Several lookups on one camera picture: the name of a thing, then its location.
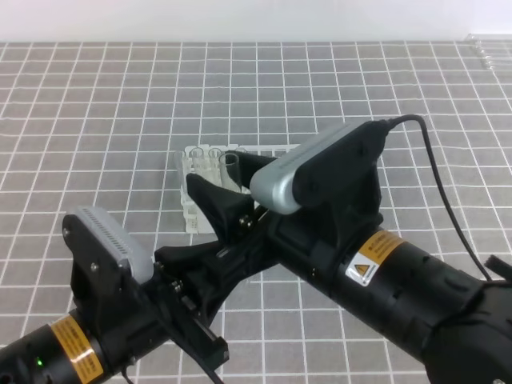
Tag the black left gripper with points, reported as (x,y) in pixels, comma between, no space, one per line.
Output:
(128,320)

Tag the clear glass test tube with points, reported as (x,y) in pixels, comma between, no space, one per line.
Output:
(230,172)

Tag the clear test tube in rack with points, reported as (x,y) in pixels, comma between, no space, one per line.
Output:
(214,154)
(180,161)
(197,159)

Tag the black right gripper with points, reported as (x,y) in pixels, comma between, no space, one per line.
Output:
(321,242)

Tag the white plastic test tube rack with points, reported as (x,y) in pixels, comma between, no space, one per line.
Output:
(195,220)

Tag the spare glass test tubes pile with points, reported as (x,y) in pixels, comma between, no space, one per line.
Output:
(493,49)

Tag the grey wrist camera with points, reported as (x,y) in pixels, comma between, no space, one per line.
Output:
(272,185)
(120,245)

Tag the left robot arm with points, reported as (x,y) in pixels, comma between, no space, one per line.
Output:
(60,352)

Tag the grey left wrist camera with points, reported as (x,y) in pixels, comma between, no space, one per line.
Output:
(120,245)

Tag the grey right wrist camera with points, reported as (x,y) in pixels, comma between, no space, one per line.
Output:
(272,185)

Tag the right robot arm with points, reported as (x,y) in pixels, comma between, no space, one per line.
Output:
(457,326)

